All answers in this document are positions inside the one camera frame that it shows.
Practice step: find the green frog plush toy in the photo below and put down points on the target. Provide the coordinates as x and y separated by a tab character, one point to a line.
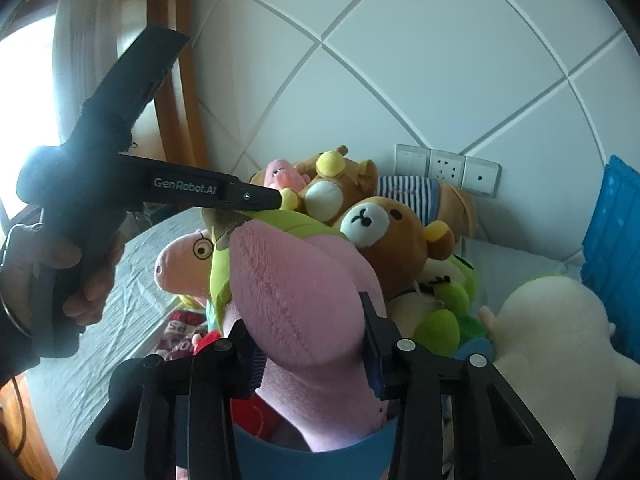
442	310

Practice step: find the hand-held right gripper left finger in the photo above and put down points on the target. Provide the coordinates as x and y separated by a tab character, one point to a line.
254	366

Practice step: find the white wall switch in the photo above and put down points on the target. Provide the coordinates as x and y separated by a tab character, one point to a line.
412	161

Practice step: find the blue plastic basket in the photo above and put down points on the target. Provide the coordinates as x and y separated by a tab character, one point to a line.
612	240

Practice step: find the brown plush with yellow nose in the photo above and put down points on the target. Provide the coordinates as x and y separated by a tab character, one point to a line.
325	190

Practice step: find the person's left hand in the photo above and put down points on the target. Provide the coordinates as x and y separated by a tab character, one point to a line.
92	287

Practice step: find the brown bear plush white face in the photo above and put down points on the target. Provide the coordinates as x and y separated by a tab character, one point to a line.
395	240

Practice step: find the pink pig plush with glasses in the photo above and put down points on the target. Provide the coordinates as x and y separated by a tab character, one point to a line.
182	265

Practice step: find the white curtain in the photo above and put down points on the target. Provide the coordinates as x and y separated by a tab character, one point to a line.
85	45

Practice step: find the brown plush in striped shirt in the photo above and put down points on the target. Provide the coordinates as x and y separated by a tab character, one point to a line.
415	192

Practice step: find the red and white packet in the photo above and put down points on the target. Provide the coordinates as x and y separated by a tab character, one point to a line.
180	332

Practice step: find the small pink plush toy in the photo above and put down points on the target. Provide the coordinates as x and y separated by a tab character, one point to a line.
282	174

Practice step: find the wooden door frame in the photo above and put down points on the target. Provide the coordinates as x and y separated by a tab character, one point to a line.
175	110

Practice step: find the white plush toy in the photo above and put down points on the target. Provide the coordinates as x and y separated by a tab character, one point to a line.
550	340

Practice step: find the white round-hole wall socket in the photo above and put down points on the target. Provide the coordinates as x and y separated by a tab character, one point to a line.
480	177

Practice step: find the pink and green plush toy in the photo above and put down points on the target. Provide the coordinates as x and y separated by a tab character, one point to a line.
295	290

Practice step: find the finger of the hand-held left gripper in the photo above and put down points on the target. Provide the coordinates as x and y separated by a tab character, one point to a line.
200	189

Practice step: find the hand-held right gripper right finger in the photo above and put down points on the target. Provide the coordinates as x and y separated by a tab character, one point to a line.
373	363

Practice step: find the grey bedsheet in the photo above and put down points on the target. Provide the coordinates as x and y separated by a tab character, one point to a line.
125	320

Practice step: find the blue storage bin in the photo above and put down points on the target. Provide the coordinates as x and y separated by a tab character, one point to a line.
320	462

